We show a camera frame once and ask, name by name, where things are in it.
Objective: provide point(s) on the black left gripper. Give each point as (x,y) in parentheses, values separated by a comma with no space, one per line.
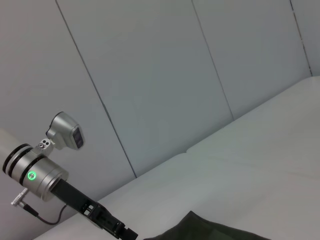
(80,200)

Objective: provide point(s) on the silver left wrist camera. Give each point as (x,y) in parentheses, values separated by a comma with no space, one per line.
(66,130)

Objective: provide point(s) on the dark green FREE t-shirt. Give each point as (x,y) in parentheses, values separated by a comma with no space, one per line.
(200,230)

